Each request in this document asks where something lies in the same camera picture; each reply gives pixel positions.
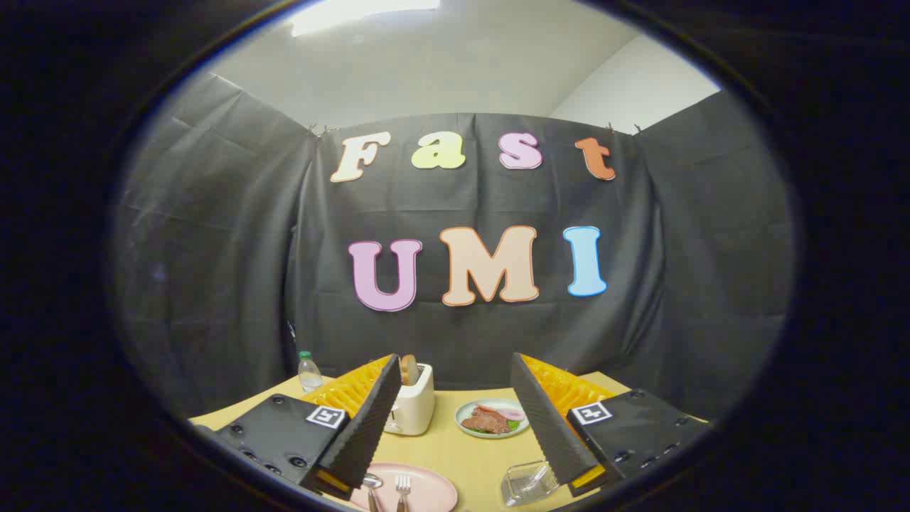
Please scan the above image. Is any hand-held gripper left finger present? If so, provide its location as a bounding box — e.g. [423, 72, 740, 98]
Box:
[213, 353, 403, 502]

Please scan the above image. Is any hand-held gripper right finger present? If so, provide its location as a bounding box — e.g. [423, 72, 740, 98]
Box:
[510, 352, 712, 497]

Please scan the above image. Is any pale green oval plate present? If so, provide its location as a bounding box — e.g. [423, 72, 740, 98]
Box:
[455, 398, 530, 439]

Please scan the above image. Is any cream white toaster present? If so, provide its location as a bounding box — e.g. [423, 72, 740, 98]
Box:
[384, 363, 436, 436]

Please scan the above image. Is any pink round plate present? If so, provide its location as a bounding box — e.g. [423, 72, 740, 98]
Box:
[348, 462, 459, 512]

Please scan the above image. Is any clear plastic water bottle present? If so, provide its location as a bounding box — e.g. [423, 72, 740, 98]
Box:
[298, 351, 324, 393]

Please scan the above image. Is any clear drainer basket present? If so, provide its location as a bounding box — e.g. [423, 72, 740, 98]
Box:
[500, 461, 562, 507]

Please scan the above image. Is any brown meat steak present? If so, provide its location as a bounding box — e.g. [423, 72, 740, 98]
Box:
[461, 405, 511, 434]

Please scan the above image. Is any ceiling light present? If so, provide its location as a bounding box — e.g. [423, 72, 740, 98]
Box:
[288, 0, 441, 38]

